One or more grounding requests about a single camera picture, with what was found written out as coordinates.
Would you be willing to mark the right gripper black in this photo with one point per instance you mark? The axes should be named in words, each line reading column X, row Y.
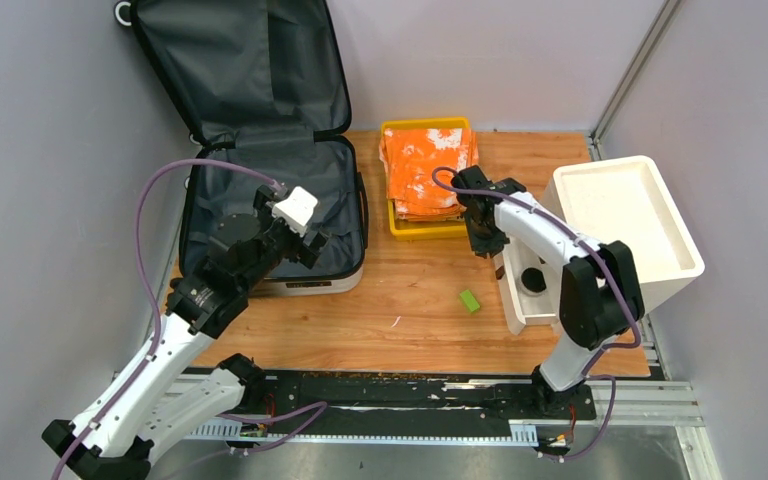
column 493, row 245

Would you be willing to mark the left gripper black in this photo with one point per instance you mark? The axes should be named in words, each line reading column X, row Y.
column 301, row 251

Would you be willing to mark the round black lid compact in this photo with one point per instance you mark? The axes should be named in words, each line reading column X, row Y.
column 533, row 280

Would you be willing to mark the orange tie-dye jeans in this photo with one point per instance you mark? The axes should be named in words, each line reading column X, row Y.
column 410, row 156

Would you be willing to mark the black white space suitcase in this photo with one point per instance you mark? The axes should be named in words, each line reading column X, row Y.
column 261, row 87

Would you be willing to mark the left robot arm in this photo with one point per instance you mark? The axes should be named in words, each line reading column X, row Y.
column 130, row 426

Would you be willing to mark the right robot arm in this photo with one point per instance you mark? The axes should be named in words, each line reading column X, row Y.
column 600, row 298

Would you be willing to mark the small green block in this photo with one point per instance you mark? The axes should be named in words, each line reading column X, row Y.
column 469, row 301

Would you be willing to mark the yellow plastic tray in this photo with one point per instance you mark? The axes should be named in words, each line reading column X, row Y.
column 408, row 230

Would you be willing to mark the white drawer cabinet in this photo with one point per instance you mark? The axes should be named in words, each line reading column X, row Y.
column 623, row 199

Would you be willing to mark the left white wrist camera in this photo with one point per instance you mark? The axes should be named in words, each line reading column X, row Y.
column 296, row 210

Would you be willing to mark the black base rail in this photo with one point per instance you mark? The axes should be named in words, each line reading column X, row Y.
column 393, row 404

